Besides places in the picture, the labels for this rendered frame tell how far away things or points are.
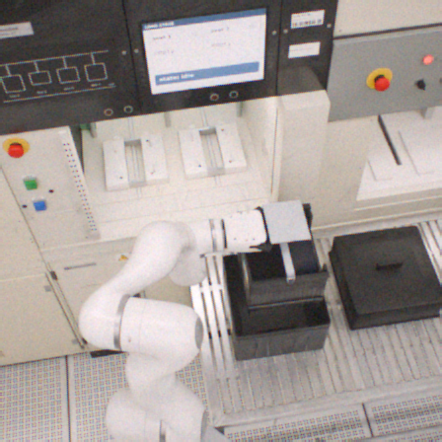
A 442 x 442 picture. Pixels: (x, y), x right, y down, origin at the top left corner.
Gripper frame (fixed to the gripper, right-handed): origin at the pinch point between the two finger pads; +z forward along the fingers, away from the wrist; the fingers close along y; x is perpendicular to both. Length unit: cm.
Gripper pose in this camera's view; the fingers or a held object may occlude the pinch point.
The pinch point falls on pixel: (283, 226)
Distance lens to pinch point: 161.1
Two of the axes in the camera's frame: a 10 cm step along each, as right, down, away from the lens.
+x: -0.3, -5.8, -8.1
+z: 9.9, -1.3, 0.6
